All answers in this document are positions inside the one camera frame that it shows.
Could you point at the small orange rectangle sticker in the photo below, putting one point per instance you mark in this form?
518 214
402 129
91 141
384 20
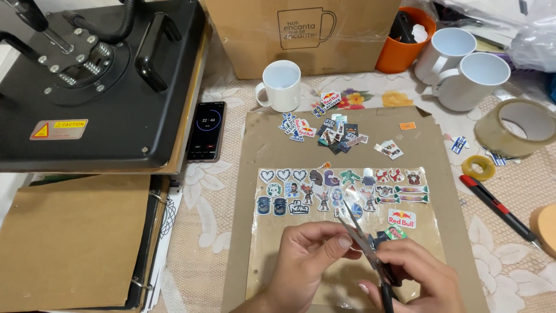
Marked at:
407 126

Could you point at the blue white striped sticker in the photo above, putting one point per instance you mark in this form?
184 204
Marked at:
458 144

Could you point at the green portrait sticker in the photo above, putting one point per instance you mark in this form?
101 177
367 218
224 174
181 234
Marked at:
396 231

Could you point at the white lace floral tablecloth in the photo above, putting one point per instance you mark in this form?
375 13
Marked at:
204 226

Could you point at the red yellow logo sticker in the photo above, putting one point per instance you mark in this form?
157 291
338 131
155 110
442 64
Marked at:
402 218

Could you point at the black heat press machine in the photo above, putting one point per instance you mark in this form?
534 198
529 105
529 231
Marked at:
130 113

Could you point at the large clear packing tape roll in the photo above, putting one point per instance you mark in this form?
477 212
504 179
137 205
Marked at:
491 134

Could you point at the clear plastic bag heap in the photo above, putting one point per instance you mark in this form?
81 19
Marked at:
534 39

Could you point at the blue white sticker scraps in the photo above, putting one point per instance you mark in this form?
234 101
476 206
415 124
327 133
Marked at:
497 159

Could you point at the white figures sticker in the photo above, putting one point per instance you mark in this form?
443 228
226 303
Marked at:
389 149

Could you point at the rows of colourful stickers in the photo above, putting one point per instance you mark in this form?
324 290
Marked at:
299 191

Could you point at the person's right hand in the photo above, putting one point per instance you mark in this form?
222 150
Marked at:
421 282

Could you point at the red black utility knife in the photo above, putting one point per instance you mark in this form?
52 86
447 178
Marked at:
499 208

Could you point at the dark sticker piece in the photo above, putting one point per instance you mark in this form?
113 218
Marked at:
381 240

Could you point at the brown cardboard box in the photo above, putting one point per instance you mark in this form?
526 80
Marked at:
252 39

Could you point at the silver black scissors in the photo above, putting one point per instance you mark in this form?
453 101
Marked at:
369 252

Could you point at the white ceramic mug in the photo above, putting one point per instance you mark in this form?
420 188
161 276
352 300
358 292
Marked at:
282 89
434 61
469 91

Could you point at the black smartphone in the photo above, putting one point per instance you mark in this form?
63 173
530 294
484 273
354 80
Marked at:
206 130

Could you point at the clear plastic film sheet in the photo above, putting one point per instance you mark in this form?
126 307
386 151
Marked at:
269 243

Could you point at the small yellow tape roll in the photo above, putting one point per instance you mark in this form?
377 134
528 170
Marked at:
468 169

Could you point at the brown cardboard work mat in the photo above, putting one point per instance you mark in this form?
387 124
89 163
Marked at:
260 148

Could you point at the black object in cup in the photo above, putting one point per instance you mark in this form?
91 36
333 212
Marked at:
402 26

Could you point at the orange plastic cup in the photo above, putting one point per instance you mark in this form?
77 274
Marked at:
397 56

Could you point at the pile of cut-out stickers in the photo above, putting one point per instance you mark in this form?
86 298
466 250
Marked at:
334 132

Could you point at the person's left hand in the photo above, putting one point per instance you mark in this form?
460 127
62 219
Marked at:
299 265

